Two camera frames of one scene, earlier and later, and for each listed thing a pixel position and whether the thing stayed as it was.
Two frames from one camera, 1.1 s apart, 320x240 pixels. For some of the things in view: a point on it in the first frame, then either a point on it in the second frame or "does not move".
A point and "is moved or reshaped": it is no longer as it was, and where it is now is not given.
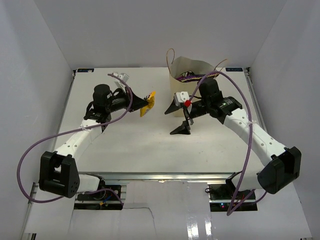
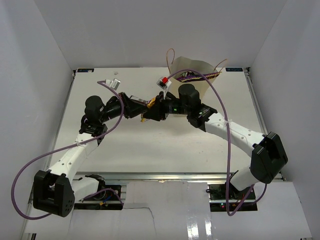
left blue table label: x=91 y=70 does not move
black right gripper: x=184 y=128 → x=158 y=111
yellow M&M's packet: x=150 y=100 is moved or reshaped
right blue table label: x=234 y=69 does not move
